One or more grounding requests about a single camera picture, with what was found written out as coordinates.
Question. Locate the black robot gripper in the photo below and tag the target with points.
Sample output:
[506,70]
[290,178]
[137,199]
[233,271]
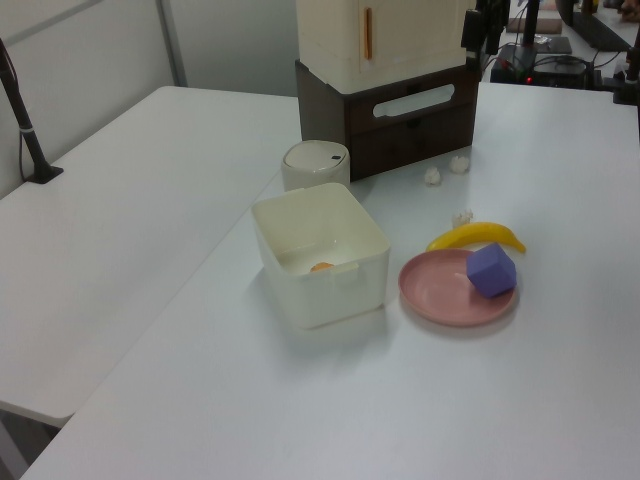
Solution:
[492,9]

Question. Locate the dark brown drawer cabinet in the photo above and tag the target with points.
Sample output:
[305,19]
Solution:
[320,110]

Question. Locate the black electronics box red light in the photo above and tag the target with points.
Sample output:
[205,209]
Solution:
[550,70]

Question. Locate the black slanted monitor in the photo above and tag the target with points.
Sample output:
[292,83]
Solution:
[595,30]

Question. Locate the white crumpled paper ball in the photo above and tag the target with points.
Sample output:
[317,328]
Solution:
[433,177]
[459,164]
[462,218]

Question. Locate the yellow toy banana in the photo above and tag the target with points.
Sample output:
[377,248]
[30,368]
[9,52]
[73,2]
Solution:
[475,235]

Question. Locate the small white lidded trash can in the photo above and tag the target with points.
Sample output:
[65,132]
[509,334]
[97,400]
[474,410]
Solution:
[315,165]

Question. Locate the purple foam cube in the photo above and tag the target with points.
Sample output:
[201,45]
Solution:
[490,272]

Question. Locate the pink round plate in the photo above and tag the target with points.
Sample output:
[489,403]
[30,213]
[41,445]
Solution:
[440,295]

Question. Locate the small orange object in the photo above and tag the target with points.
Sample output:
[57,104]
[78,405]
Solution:
[321,267]

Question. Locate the white square storage box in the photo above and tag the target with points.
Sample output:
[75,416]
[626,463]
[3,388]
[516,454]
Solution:
[325,295]

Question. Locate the black clamp base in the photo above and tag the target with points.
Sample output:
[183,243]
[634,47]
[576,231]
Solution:
[46,174]

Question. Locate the black upright stand post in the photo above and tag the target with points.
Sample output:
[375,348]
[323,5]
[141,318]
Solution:
[530,22]

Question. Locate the black bracket device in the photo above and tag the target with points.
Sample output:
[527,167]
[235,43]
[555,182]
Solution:
[627,85]

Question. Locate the black camera stand pole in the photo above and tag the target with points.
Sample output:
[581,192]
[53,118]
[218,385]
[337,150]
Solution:
[22,125]

